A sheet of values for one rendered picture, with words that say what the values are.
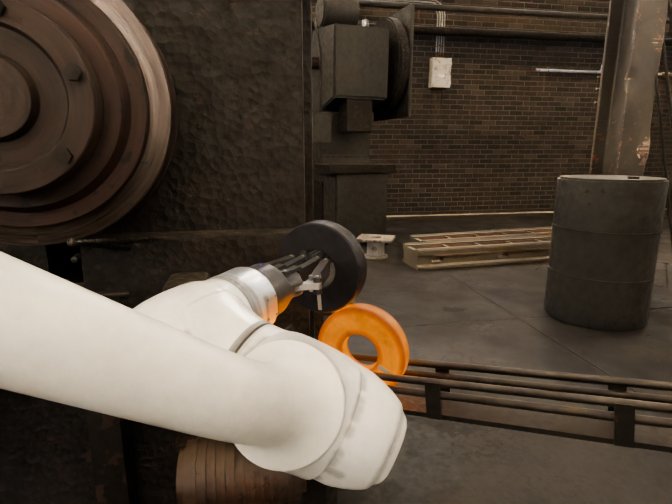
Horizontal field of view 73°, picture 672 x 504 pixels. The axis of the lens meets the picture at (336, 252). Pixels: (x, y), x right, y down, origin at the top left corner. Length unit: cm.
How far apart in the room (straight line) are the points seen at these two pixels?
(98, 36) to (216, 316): 55
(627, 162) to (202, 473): 420
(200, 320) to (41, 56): 52
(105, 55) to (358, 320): 57
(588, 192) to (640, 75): 183
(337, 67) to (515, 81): 385
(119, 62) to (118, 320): 65
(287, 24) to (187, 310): 71
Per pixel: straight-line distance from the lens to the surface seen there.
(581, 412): 72
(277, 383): 32
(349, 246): 72
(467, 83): 777
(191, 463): 89
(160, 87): 87
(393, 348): 75
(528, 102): 825
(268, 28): 103
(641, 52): 465
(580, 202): 301
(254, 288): 54
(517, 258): 464
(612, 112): 483
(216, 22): 103
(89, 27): 87
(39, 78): 84
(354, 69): 508
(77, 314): 25
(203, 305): 47
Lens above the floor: 104
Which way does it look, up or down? 13 degrees down
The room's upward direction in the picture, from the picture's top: straight up
